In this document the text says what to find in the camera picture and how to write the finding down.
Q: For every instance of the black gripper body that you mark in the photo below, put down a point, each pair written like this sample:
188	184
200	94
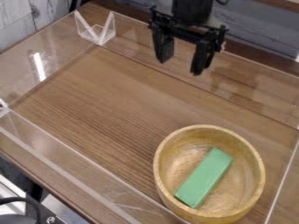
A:
188	20

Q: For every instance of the green rectangular block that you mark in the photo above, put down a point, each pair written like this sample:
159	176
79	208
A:
204	177

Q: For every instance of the brown wooden bowl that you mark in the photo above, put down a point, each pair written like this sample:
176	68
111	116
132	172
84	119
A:
236	193

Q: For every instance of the black metal table mount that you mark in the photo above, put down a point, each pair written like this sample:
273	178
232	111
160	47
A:
21	198

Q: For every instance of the clear acrylic corner bracket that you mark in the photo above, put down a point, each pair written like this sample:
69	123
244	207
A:
95	33

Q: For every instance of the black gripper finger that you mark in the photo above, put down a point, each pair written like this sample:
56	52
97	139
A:
201	57
163	43

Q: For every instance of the clear acrylic tray wall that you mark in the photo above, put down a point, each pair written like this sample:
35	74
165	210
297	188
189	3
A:
87	109

